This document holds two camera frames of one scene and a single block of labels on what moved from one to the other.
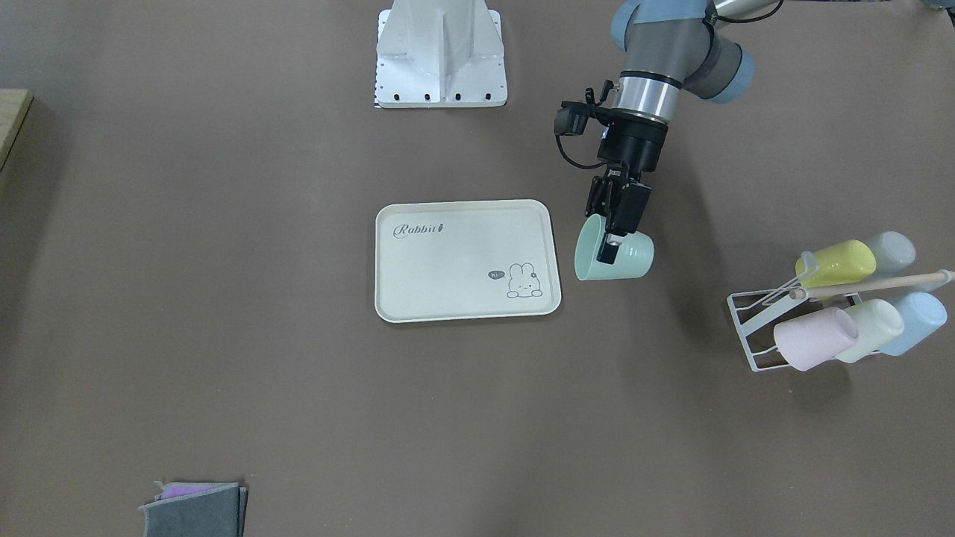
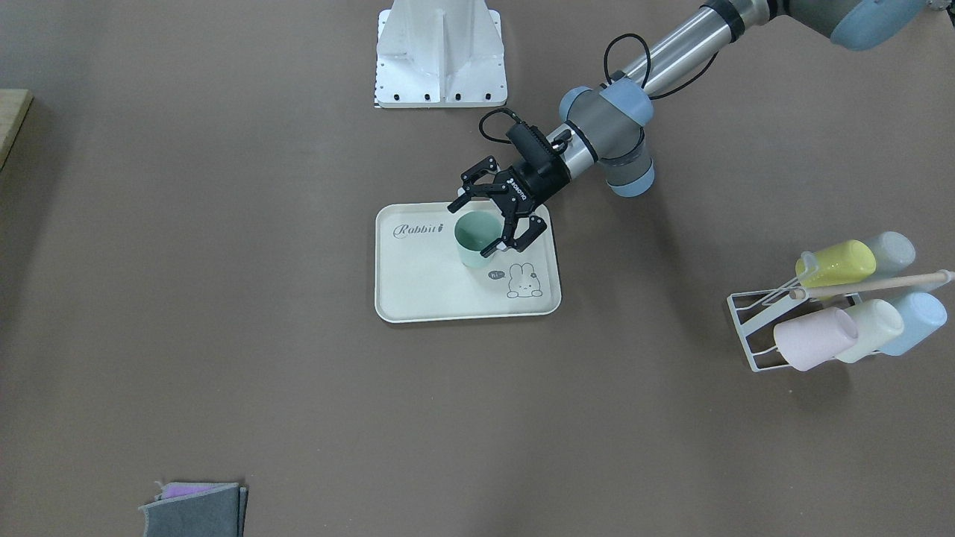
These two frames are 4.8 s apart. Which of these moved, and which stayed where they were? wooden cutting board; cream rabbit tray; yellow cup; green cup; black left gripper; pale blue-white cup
Moved: green cup; black left gripper
Stayed: pale blue-white cup; wooden cutting board; yellow cup; cream rabbit tray
